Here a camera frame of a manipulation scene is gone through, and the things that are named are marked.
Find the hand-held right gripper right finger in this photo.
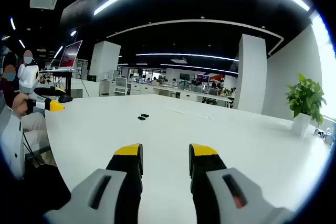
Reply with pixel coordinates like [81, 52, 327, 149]
[188, 143, 296, 224]

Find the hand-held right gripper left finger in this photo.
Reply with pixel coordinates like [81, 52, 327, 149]
[43, 143, 144, 224]

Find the person's left hand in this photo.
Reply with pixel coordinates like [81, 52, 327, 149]
[13, 94, 30, 116]

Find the beige cloth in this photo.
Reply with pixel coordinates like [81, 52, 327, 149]
[22, 112, 50, 145]

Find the open silver laptop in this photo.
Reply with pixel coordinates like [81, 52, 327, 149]
[39, 39, 83, 72]

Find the white square pillar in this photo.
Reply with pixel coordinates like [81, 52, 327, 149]
[89, 40, 121, 83]
[234, 34, 268, 116]

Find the white office chair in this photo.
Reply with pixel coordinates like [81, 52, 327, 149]
[114, 76, 131, 96]

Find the dark hanging screen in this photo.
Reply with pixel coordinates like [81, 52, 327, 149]
[59, 0, 103, 29]

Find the row of white office desks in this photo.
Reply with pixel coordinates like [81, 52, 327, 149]
[99, 77, 236, 109]

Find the thin office ceiling light strip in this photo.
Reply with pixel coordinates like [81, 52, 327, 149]
[135, 52, 239, 62]

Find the green plant in white pot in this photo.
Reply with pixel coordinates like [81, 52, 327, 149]
[285, 73, 328, 137]

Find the large bright window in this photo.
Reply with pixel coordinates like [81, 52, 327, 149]
[311, 11, 336, 120]

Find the black cable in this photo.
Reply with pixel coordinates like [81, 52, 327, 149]
[22, 129, 53, 167]

